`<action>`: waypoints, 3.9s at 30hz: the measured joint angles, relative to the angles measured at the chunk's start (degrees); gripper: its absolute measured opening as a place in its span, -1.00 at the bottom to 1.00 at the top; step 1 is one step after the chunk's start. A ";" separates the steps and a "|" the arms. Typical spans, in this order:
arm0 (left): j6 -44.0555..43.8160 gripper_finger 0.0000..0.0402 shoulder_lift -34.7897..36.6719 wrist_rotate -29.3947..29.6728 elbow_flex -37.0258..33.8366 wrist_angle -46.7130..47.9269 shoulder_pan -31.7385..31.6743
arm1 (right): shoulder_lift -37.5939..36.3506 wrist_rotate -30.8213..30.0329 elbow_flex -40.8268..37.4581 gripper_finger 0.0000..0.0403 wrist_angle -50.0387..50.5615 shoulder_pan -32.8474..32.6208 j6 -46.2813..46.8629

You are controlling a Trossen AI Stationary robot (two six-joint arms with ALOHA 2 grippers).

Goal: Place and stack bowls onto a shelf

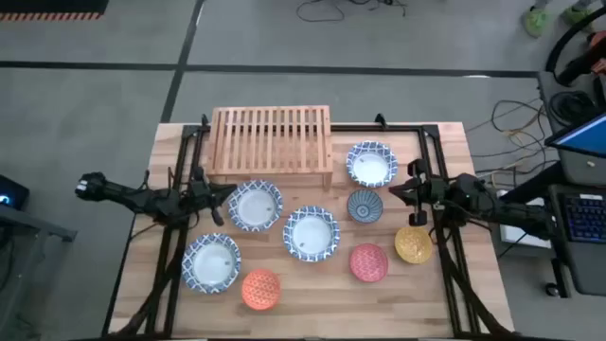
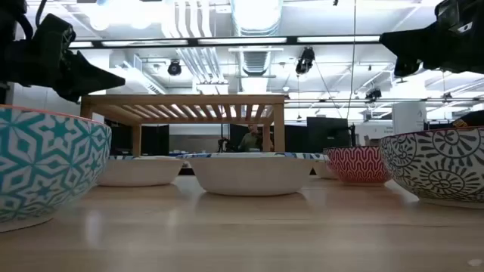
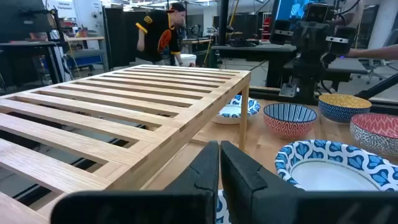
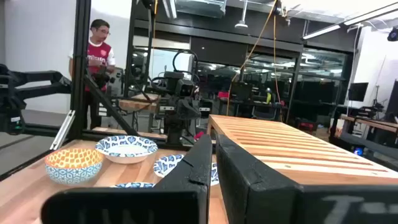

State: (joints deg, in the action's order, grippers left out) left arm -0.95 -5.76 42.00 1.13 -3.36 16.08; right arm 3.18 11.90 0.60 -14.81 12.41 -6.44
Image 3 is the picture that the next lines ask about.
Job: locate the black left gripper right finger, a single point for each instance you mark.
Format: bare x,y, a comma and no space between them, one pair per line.
248,199

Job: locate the beige plate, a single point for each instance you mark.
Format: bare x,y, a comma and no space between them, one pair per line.
222,211

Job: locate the blue-lit computer monitor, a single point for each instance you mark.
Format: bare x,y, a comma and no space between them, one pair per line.
292,9

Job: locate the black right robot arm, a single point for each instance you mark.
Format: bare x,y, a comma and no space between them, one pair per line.
308,74

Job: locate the red wave bowl striped inside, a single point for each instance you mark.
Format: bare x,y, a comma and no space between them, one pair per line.
289,127

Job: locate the person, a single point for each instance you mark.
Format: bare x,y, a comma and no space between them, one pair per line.
158,37

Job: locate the wooden workbench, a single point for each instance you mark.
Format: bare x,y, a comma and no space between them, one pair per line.
88,46

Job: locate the blue white patterned paper bowl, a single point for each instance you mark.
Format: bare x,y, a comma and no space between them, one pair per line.
329,174
231,112

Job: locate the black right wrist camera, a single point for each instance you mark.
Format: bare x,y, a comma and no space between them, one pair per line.
317,12

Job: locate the person's forearm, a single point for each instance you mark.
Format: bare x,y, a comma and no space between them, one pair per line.
376,52

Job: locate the black metal table frame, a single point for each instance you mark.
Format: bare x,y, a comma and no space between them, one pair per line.
267,93

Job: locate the white bucket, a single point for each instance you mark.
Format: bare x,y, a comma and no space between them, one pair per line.
188,59

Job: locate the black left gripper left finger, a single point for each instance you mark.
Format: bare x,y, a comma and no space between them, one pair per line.
186,202

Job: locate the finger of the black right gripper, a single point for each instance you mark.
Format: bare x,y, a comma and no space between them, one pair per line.
302,39
319,40

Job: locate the black desk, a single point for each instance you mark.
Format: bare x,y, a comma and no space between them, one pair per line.
255,49
28,62

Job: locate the black pillar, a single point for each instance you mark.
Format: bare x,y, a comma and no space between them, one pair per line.
223,21

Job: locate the black partition wall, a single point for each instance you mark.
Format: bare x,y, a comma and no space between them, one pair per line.
121,37

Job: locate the red inside black-white patterned bowl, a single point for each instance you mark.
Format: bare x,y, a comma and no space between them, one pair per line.
373,140

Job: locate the grey desk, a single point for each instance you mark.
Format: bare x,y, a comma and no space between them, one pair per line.
345,67

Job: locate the yellow inside blue patterned bowl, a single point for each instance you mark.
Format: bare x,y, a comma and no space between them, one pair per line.
342,114

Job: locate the slatted bamboo shelf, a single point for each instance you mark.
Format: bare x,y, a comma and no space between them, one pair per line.
149,155

